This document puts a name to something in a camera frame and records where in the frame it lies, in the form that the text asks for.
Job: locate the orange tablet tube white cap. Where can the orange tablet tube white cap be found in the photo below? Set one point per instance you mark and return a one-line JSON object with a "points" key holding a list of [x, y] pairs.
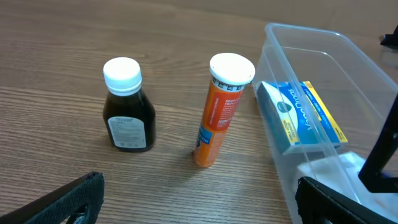
{"points": [[230, 73]]}

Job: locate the clear plastic container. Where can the clear plastic container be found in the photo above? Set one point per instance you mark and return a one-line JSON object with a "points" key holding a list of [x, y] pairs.
{"points": [[324, 103]]}

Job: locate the white medicine box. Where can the white medicine box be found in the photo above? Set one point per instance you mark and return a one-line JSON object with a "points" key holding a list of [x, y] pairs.
{"points": [[341, 174]]}

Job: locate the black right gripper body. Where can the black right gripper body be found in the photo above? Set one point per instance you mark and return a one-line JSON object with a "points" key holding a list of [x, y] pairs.
{"points": [[390, 40]]}

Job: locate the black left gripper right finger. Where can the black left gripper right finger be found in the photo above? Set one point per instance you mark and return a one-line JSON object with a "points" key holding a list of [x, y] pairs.
{"points": [[318, 204]]}

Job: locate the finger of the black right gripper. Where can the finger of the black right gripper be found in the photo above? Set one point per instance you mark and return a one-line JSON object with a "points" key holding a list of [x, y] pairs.
{"points": [[371, 173]]}

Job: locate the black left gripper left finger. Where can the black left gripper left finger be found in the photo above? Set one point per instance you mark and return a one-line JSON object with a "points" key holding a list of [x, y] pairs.
{"points": [[79, 201]]}

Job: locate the dark syrup bottle white cap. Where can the dark syrup bottle white cap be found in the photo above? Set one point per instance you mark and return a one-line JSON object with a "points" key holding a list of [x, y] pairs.
{"points": [[128, 114]]}

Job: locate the blue yellow VapoDrops box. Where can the blue yellow VapoDrops box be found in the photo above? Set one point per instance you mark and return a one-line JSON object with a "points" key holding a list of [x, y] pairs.
{"points": [[290, 124]]}

